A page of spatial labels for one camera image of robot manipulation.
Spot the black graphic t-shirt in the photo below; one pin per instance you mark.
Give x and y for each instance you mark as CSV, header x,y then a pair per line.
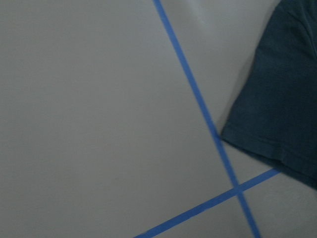
x,y
274,117

